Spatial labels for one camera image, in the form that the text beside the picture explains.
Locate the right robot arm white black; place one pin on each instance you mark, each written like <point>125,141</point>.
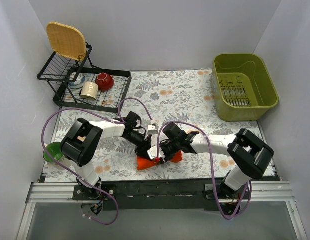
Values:
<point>251,155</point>

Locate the green cup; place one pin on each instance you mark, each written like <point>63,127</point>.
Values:
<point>54,150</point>

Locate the cream ceramic mug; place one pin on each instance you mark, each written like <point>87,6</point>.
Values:
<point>89,91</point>

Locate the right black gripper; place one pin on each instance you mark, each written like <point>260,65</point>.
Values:
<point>164,151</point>

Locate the aluminium rail frame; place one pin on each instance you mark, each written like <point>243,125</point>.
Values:
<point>69,192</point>

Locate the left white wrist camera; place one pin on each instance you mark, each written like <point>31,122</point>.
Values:
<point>152,129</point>

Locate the floral patterned table cloth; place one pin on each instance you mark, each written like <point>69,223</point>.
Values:
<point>165,96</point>

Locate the black mounting base plate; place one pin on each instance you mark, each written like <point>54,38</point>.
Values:
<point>162,194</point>

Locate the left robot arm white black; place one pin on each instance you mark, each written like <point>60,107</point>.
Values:
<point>80,144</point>

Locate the black wire dish rack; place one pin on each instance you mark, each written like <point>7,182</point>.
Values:
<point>58,71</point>

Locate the orange t shirt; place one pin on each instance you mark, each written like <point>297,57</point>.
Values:
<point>143,163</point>

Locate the woven yellow rattan tray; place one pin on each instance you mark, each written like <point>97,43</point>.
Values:
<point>66,41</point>

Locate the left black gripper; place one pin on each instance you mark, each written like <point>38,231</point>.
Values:
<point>143,151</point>

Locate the olive green plastic tub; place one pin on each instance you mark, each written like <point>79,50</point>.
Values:
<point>242,87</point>

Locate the blue white patterned bowl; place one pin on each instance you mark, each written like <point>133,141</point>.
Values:
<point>78,83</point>

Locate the dark red bowl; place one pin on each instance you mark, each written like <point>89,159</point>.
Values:
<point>104,81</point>

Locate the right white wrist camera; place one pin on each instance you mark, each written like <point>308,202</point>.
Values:
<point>154,152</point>

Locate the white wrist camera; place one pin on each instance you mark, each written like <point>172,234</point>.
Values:
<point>154,152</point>
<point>152,129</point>

